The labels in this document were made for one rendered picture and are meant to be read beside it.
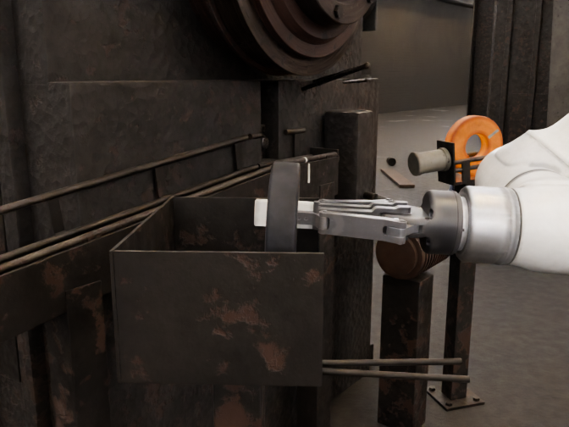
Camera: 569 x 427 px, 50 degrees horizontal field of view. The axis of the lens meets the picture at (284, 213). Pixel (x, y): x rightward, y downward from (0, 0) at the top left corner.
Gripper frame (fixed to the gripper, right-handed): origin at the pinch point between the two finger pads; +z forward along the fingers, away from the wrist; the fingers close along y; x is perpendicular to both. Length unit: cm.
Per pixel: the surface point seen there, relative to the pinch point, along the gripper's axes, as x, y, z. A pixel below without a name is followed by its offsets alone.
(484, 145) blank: 1, 88, -48
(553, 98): 10, 295, -144
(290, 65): 18, 51, 2
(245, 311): -6.4, -15.2, 2.9
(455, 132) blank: 4, 83, -39
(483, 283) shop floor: -68, 184, -83
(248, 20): 24.8, 40.7, 9.2
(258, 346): -9.9, -15.2, 1.4
